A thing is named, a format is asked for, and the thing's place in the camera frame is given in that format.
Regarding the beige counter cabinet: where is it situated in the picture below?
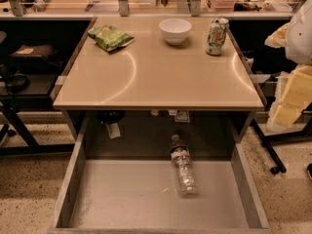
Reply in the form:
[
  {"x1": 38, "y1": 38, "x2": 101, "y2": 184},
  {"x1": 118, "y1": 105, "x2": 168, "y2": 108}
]
[{"x1": 54, "y1": 15, "x2": 265, "y2": 112}]

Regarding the clear plastic water bottle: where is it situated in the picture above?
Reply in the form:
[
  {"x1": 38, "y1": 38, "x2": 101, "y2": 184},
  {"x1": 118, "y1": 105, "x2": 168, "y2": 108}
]
[{"x1": 170, "y1": 135, "x2": 198, "y2": 197}]

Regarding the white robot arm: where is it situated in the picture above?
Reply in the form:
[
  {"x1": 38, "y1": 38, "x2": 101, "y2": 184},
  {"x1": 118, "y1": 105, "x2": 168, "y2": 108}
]
[{"x1": 269, "y1": 0, "x2": 312, "y2": 129}]

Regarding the green chip bag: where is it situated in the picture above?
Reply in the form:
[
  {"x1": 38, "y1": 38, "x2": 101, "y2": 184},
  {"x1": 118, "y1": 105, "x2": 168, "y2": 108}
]
[{"x1": 88, "y1": 24, "x2": 135, "y2": 53}]

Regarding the white ceramic bowl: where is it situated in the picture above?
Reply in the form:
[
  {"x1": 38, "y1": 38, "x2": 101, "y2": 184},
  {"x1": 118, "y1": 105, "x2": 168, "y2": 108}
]
[{"x1": 159, "y1": 19, "x2": 192, "y2": 45}]

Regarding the open grey drawer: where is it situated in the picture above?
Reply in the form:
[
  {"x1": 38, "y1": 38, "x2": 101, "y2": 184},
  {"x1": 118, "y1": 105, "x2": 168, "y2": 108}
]
[{"x1": 49, "y1": 112, "x2": 271, "y2": 234}]

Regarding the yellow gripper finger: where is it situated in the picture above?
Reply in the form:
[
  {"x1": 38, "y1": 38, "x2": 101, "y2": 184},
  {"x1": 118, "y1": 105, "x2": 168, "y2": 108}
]
[
  {"x1": 281, "y1": 64, "x2": 312, "y2": 109},
  {"x1": 272, "y1": 104, "x2": 302, "y2": 127}
]

